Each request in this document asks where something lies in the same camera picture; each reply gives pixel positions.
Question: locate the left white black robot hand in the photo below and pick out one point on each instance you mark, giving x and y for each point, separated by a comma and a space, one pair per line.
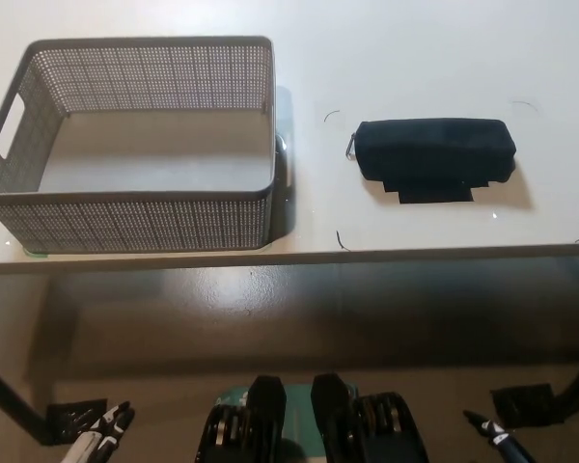
107, 427

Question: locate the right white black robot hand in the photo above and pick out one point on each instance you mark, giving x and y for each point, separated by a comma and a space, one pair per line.
494, 431

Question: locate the black fabric pencil case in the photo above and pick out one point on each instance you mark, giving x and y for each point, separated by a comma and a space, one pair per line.
434, 149

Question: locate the black ribbed robot body block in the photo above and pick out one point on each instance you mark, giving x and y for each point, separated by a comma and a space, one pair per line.
265, 405
333, 405

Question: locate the black robot legs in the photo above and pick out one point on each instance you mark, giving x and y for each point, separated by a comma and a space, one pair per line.
297, 419

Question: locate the grey perforated plastic basket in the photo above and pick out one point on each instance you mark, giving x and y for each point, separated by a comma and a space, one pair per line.
125, 222

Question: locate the black tape patch on table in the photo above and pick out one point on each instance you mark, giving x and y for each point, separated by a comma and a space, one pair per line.
434, 196

